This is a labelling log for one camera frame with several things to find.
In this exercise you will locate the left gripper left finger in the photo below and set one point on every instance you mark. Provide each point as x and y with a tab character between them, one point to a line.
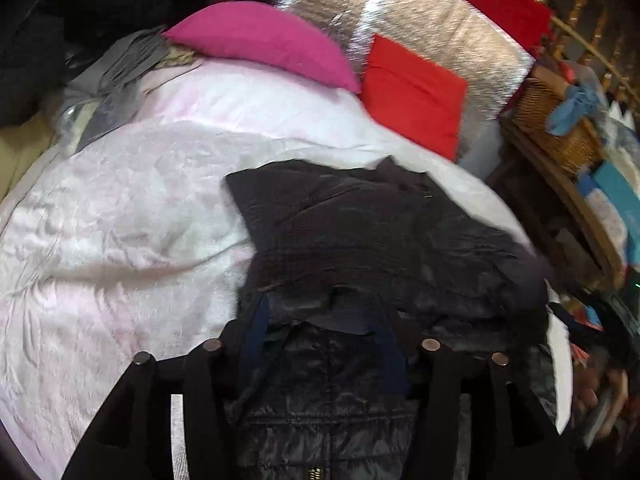
130	436

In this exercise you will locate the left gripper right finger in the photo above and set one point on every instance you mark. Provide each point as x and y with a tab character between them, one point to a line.
474	414

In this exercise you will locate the black quilted jacket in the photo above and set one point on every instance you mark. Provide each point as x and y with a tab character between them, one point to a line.
335	251

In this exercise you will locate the right hand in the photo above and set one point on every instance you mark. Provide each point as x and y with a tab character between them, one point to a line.
600	393

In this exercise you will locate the white embossed bedspread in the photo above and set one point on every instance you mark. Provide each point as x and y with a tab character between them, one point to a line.
135	243

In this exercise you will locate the wooden side table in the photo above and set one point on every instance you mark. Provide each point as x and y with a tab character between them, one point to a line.
554	215

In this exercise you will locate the teal fashion box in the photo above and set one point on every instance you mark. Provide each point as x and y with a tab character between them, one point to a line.
621	195

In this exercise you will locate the wicker basket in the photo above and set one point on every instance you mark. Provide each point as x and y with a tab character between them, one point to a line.
579	150

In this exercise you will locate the light blue cloth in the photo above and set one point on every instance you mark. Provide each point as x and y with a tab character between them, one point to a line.
579	102

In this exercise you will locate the red square cushion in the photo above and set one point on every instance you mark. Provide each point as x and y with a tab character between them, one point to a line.
413	96

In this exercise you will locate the grey garment on bed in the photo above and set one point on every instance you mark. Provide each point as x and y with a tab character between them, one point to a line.
110	92

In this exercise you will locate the pink pillow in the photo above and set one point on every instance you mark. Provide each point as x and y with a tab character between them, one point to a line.
257	32

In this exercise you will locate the wooden stair railing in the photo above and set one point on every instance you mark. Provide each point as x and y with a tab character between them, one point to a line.
604	35

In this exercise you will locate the silver foil insulation panel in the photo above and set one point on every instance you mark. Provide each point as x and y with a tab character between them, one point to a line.
450	33

